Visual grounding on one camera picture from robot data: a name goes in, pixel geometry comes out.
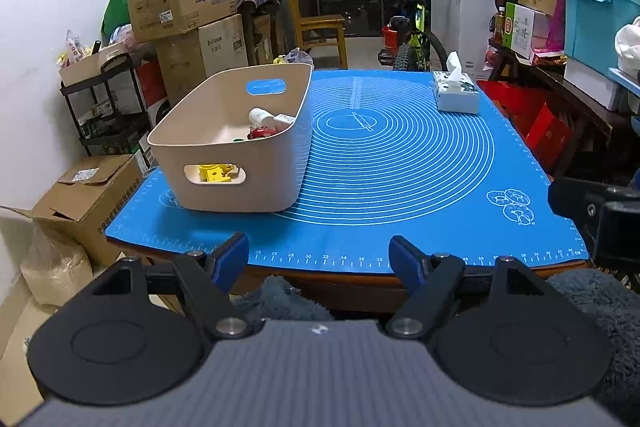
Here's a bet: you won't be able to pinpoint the cooking oil bottle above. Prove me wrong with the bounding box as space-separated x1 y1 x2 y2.
492 7 507 46

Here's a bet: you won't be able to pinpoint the yellow toy block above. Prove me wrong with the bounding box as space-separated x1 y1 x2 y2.
199 163 237 184

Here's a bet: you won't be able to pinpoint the clear sack of grain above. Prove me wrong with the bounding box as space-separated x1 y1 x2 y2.
20 226 94 308

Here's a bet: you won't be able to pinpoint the blue plastic storage bin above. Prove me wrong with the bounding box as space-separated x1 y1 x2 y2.
561 0 640 68

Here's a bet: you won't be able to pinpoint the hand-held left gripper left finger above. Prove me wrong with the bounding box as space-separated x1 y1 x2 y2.
90 233 252 340

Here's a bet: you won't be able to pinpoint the white tissue box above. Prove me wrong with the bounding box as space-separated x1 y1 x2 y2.
432 52 481 114

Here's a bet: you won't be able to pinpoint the white chest freezer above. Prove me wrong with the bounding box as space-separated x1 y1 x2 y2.
430 0 503 81

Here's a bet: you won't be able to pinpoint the wooden chair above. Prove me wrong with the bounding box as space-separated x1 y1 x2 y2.
279 0 349 70

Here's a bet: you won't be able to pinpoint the beige plastic basket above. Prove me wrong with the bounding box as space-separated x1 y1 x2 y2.
147 63 314 214

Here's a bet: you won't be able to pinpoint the red gift boxes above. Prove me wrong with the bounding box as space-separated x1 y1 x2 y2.
477 79 574 168

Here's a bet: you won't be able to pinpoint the small open cardboard box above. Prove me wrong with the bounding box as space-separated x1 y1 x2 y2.
59 42 129 88

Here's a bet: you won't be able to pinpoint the large closed cardboard box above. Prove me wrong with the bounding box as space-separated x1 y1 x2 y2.
156 14 250 96

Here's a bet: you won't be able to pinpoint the green and white box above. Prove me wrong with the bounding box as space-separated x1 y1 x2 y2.
505 2 551 60

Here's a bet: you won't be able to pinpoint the white storage box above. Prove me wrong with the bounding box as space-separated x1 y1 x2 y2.
563 56 624 111

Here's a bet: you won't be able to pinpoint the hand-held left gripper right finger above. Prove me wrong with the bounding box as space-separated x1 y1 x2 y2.
384 235 553 340

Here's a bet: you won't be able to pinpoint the clear plastic bag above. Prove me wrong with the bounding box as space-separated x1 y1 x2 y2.
285 48 315 70

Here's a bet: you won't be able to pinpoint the green and black bicycle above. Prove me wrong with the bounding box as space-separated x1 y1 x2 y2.
377 0 449 72

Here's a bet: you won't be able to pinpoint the red and black box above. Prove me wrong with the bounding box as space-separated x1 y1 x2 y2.
134 59 169 128

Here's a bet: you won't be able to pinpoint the open cardboard box with label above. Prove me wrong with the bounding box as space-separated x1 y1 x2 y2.
0 154 152 268

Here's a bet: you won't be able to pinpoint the blue silicone mat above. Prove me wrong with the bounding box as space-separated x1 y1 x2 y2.
105 68 589 276

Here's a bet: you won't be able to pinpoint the white plastic bottle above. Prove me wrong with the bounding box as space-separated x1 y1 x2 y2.
248 107 296 132

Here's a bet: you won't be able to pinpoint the green bag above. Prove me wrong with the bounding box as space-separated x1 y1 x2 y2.
101 0 132 41

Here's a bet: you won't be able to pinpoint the fuzzy grey clothing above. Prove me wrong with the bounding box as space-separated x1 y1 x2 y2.
234 268 640 425

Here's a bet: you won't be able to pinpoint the black wire cart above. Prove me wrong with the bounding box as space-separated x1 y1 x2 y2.
60 52 151 158

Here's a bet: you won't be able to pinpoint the dark wooden side table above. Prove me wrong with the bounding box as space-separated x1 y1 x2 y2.
487 38 640 188

